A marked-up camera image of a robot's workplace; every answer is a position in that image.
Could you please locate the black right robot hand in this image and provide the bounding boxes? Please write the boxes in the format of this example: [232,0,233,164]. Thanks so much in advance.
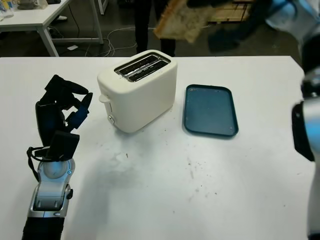
[187,0,273,24]

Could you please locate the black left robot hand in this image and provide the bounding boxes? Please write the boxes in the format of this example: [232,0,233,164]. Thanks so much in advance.
[34,74,94,148]

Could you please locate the brown bread slice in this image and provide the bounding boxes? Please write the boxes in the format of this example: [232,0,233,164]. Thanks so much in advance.
[153,0,209,44]

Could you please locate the white two-slot toaster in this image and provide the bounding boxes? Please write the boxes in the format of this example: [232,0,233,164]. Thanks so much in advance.
[96,49,178,134]

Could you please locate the blue rectangular tray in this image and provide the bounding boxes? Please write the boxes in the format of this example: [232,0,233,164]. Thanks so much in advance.
[181,84,239,140]

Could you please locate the wooden crates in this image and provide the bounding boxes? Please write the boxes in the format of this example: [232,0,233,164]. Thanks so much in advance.
[207,3,252,25]

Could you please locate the white office desk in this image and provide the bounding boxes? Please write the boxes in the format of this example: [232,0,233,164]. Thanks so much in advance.
[0,0,105,58]

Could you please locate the person in black trousers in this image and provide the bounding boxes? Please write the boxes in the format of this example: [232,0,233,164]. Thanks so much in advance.
[133,0,177,58]

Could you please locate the grey desk object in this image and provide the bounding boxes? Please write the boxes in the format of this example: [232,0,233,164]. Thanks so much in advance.
[17,0,35,11]

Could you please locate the clear labelled cup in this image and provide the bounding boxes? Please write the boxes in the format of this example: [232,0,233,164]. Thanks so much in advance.
[0,0,15,19]

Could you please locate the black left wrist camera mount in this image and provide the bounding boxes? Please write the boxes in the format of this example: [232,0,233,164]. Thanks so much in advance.
[46,130,80,162]

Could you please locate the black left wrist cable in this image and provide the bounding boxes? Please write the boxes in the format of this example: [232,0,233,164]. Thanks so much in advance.
[26,146,51,181]

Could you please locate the white floor cable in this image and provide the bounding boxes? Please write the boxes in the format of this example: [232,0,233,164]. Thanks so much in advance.
[106,26,138,58]

